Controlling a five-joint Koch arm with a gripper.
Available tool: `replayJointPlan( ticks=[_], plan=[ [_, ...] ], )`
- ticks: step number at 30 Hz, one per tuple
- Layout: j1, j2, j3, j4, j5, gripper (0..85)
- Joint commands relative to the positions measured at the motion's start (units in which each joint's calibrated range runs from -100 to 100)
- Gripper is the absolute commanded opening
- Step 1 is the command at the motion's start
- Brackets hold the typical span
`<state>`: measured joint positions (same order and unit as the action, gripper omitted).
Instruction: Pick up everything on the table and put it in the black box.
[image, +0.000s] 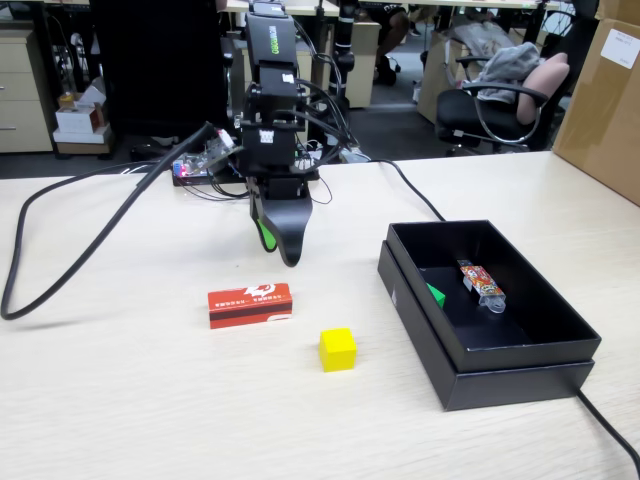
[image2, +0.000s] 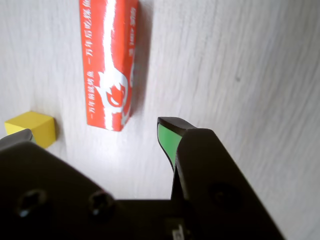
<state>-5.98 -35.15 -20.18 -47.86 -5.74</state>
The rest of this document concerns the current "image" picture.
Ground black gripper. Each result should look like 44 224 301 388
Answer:
239 119 322 268

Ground yellow wooden cube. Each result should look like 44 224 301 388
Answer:
318 327 358 374

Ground green wooden cube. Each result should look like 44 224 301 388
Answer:
424 282 447 309

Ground black cardboard box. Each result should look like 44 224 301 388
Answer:
377 218 602 412

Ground large brown cardboard box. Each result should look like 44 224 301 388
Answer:
552 0 640 207

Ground red orange printed carton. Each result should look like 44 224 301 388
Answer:
207 282 294 330

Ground robot controller circuit board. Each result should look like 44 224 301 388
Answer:
171 127 246 187

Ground beige background cabinet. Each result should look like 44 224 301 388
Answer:
344 20 382 109

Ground black vertical pole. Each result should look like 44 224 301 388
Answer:
333 0 356 99

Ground black desk partition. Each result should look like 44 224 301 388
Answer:
89 0 229 139

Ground printed usb stick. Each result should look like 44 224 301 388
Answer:
455 258 508 315

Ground black office chair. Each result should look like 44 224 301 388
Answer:
434 52 574 154

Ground seated person dark clothes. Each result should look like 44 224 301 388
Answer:
359 0 419 86

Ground white carton boxes stack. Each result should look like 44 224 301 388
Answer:
52 89 114 155

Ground grey garment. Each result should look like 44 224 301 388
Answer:
472 41 542 104

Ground beige drawer cabinet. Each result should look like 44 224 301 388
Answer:
0 28 55 154

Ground pink cushion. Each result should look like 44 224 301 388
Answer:
516 51 571 126

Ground thick black sleeved cable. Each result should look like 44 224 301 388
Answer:
0 121 216 321

